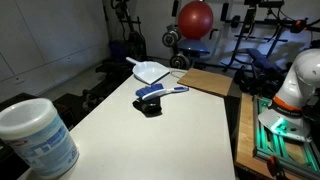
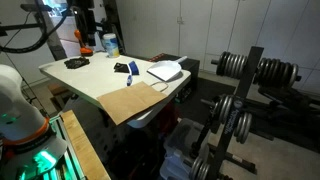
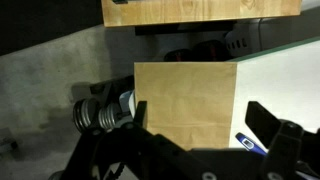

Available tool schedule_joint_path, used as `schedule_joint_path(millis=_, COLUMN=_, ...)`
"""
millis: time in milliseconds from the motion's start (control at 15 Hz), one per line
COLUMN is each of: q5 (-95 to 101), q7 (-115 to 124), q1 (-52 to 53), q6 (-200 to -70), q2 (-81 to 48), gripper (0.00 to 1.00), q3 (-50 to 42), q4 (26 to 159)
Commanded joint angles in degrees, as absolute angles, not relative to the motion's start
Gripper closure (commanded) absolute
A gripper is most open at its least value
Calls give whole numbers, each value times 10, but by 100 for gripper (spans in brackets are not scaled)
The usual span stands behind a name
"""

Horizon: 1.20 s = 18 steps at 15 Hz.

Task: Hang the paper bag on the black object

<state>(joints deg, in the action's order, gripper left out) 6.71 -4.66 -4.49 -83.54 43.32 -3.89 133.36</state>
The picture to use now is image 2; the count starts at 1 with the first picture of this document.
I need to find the black weight bench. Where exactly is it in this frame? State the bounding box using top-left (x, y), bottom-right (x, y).
top-left (256, 84), bottom-right (320, 134)

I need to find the white wipes canister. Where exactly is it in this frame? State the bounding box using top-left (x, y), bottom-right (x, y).
top-left (101, 32), bottom-right (120, 59)

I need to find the clear plastic storage bin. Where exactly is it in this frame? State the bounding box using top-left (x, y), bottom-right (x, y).
top-left (159, 118), bottom-right (214, 180)

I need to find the brown cardboard box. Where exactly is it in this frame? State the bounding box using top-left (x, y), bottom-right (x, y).
top-left (46, 83), bottom-right (74, 108)

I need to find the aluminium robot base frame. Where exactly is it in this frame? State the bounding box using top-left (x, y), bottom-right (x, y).
top-left (16, 113), bottom-right (88, 180)

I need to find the grey metal post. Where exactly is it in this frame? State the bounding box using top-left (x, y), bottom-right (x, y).
top-left (39, 11), bottom-right (68, 62)

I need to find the white drawer cabinet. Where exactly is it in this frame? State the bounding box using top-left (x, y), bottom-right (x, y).
top-left (54, 14), bottom-right (105, 58)

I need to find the black cable bundle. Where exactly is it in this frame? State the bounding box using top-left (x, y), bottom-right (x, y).
top-left (0, 0), bottom-right (76, 54)

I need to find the black clamp mount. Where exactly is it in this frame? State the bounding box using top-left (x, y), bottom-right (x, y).
top-left (95, 20), bottom-right (110, 35)

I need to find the dark vertical post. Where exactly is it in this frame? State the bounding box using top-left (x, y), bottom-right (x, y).
top-left (102, 0), bottom-right (126, 55)

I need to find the blue white hand brush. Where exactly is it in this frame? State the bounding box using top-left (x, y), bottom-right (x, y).
top-left (125, 60), bottom-right (140, 87)

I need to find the wooden plank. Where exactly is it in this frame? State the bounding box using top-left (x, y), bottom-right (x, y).
top-left (60, 109), bottom-right (112, 180)

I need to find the grey perforated panel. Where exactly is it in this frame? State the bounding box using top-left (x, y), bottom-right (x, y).
top-left (66, 98), bottom-right (161, 180)

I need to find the black box with red strip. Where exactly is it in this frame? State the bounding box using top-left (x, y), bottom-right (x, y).
top-left (148, 52), bottom-right (201, 104)

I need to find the large crumpled black cloth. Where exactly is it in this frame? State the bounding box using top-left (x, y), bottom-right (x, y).
top-left (63, 56), bottom-right (91, 70)

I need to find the brown paper bag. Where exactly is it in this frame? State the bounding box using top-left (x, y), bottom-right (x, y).
top-left (96, 80), bottom-right (170, 126)

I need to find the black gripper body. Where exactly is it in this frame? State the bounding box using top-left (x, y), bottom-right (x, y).
top-left (77, 0), bottom-right (98, 34)

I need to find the black camera bar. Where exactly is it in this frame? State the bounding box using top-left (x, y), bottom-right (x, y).
top-left (19, 3), bottom-right (54, 13)

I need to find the grey weight plate stack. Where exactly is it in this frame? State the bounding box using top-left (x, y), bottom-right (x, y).
top-left (189, 155), bottom-right (212, 180)
top-left (215, 50), bottom-right (249, 80)
top-left (233, 111), bottom-right (253, 145)
top-left (213, 94), bottom-right (236, 125)
top-left (254, 57), bottom-right (300, 89)

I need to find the black weight rack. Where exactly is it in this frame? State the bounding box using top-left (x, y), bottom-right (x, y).
top-left (189, 45), bottom-right (265, 180)

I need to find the red container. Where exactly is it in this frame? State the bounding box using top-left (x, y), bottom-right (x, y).
top-left (156, 101), bottom-right (181, 135)

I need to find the orange power drill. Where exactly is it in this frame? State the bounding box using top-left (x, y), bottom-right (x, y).
top-left (73, 29), bottom-right (94, 57)

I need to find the black rubber floor mat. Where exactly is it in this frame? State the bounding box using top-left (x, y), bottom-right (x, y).
top-left (176, 77), bottom-right (320, 154)

